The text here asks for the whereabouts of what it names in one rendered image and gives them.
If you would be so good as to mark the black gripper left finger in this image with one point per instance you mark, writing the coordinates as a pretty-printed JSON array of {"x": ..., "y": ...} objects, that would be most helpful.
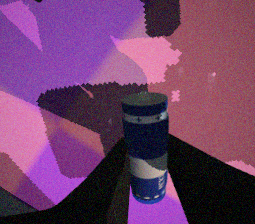
[{"x": 101, "y": 198}]

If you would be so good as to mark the blue battery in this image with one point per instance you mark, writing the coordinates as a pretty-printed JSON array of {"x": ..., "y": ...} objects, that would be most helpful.
[{"x": 146, "y": 128}]

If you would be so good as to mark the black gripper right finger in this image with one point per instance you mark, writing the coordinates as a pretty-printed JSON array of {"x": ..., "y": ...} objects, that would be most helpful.
[{"x": 210, "y": 191}]

